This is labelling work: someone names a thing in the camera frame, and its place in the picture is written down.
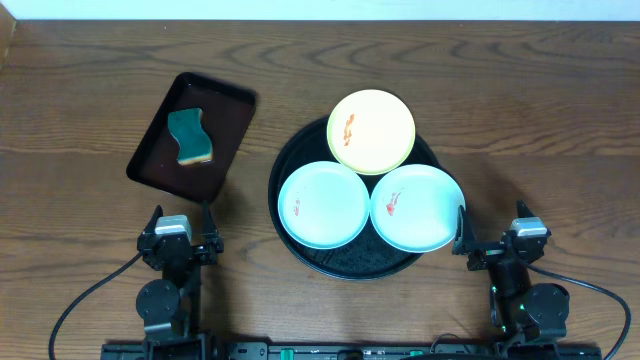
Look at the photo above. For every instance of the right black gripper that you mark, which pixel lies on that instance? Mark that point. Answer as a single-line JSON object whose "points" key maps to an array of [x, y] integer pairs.
{"points": [[486, 256]]}

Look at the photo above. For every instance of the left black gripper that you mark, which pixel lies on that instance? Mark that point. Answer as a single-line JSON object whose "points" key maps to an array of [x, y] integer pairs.
{"points": [[180, 248]]}

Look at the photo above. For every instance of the green yellow sponge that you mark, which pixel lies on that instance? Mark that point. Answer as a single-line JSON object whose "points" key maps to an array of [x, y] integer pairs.
{"points": [[195, 145]]}

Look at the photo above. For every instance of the light blue plate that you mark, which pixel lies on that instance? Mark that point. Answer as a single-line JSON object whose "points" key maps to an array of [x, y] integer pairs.
{"points": [[323, 205], [415, 208]]}

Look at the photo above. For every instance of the yellow plate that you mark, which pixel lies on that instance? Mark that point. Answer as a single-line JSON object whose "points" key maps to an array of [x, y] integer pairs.
{"points": [[371, 131]]}

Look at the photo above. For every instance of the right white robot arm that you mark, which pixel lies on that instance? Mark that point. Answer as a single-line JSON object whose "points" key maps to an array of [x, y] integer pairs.
{"points": [[531, 316]]}

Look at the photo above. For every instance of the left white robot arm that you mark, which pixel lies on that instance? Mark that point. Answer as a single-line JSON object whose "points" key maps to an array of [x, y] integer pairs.
{"points": [[170, 306]]}

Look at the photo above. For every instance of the dark rectangular tray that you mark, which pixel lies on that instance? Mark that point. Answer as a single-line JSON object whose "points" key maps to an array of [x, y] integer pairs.
{"points": [[225, 110]]}

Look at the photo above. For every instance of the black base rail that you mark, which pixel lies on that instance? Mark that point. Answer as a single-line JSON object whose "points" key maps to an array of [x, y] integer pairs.
{"points": [[264, 351]]}

